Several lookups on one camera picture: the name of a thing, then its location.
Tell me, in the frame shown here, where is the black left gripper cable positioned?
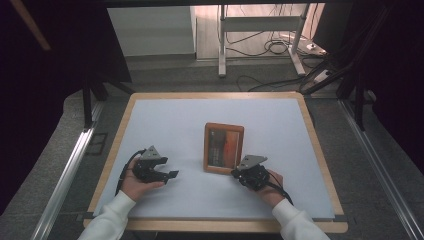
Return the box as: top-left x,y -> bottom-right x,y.
114,148 -> 147,197

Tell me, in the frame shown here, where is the white table mat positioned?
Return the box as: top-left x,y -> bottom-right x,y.
93,97 -> 336,221

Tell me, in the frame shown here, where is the white cabinet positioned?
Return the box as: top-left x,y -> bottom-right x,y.
107,5 -> 197,58

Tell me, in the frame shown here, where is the white power strip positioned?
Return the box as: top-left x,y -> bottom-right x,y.
312,69 -> 332,84
305,41 -> 330,56

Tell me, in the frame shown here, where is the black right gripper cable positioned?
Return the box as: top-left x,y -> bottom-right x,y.
265,171 -> 295,206

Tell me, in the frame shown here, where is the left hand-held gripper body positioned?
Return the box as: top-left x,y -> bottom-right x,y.
132,145 -> 170,184

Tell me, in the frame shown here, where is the person's left hand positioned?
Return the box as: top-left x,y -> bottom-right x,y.
119,156 -> 166,202

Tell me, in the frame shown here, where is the white metal desk frame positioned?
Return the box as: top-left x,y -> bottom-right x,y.
217,3 -> 312,79

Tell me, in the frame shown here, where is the person's right hand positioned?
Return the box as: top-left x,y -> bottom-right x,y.
255,169 -> 286,209

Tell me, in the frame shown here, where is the long black floor cable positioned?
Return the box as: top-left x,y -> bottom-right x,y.
236,74 -> 305,93

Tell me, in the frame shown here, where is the wooden beam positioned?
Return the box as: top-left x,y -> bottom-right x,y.
9,0 -> 53,52

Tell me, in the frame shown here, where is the aluminium rail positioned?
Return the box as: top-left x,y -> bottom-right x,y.
29,99 -> 105,240
337,99 -> 424,240

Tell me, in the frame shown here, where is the black metal stand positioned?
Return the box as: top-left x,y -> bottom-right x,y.
81,71 -> 136,130
299,3 -> 394,132

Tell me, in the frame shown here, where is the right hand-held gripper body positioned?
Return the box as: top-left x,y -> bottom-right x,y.
233,154 -> 271,192

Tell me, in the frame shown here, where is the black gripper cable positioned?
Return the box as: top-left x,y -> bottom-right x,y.
265,171 -> 295,206
114,148 -> 147,197

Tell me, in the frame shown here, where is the wooden picture frame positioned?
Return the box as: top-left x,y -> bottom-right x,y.
202,122 -> 246,176

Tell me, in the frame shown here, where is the dark curtain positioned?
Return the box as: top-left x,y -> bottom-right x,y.
313,0 -> 424,166
0,0 -> 133,216

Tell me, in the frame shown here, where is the tangle of black floor cables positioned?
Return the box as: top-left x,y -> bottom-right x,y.
225,4 -> 329,58

